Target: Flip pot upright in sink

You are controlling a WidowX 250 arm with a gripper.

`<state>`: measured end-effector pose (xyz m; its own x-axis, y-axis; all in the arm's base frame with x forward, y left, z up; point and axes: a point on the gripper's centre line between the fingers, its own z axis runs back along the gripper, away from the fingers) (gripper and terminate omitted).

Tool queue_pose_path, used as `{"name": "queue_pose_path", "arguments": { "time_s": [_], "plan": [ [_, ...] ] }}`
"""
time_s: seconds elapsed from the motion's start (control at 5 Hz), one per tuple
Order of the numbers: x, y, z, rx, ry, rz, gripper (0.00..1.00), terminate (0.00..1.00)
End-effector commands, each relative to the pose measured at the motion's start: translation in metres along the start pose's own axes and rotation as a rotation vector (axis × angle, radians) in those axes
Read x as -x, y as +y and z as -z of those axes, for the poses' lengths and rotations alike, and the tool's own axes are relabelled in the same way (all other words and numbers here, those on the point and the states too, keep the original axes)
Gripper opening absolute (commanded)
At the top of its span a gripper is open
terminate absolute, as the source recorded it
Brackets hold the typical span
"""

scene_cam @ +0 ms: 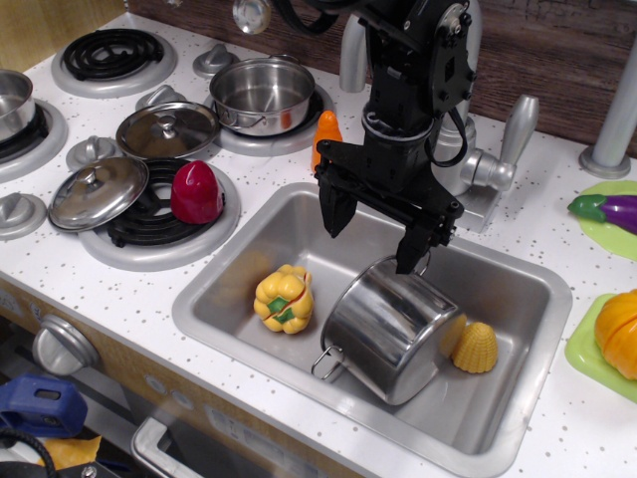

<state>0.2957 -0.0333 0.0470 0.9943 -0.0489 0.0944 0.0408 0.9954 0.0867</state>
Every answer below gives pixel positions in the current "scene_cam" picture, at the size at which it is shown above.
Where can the green cutting board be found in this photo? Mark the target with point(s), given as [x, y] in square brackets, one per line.
[583, 354]

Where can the steel pot lid back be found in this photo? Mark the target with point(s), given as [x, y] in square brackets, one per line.
[176, 129]

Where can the silver stove knob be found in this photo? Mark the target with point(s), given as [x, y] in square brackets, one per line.
[90, 150]
[21, 214]
[210, 63]
[163, 95]

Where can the hanging steel ladle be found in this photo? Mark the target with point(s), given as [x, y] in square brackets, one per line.
[252, 17]

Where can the light green plate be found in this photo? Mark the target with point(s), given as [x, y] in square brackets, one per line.
[608, 236]

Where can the steel pot lid front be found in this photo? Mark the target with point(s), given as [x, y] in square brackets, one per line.
[97, 193]

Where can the yellow cloth scrap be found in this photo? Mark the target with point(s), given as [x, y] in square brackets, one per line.
[71, 452]

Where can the red toy pepper half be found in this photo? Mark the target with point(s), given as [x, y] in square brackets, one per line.
[196, 197]

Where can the silver oven door handle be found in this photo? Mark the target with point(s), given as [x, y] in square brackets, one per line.
[145, 447]

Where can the black coil burner front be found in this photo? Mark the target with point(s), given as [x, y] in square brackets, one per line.
[150, 221]

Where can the black coil burner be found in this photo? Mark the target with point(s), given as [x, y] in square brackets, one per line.
[111, 54]
[150, 221]

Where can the purple toy eggplant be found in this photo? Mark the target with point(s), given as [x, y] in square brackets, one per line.
[618, 210]

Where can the silver stove knob far back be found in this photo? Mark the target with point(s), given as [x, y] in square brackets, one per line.
[210, 63]

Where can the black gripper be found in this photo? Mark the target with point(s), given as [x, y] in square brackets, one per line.
[395, 178]

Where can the silver stove knob front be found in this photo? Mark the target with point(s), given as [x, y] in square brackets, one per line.
[21, 214]

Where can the silver oven dial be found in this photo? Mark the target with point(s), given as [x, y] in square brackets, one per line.
[61, 349]

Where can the silver stove knob middle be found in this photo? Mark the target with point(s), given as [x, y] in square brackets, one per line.
[90, 150]

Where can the black coil burner back left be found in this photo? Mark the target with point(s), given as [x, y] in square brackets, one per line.
[111, 54]

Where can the orange toy pumpkin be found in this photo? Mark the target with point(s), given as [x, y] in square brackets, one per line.
[615, 333]

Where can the yellow toy bell pepper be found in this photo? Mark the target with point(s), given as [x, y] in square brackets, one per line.
[284, 300]

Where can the steel pot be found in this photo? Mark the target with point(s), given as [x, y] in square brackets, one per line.
[263, 96]
[18, 107]
[391, 331]

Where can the silver pole with base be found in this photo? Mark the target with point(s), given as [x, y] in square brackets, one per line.
[608, 158]

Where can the stainless steel sink basin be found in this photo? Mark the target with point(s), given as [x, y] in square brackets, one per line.
[446, 362]

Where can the orange toy carrot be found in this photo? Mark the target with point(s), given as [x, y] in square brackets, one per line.
[328, 129]

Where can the yellow toy corn piece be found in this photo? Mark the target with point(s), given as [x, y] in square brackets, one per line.
[477, 350]

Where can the blue clamp tool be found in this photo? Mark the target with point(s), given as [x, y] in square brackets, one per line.
[42, 406]

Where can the steel pot on burner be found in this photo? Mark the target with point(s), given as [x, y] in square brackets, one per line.
[263, 96]

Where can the steel pot lid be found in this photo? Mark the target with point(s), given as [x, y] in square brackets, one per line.
[176, 129]
[97, 193]

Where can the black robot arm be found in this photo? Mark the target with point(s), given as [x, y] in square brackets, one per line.
[417, 52]

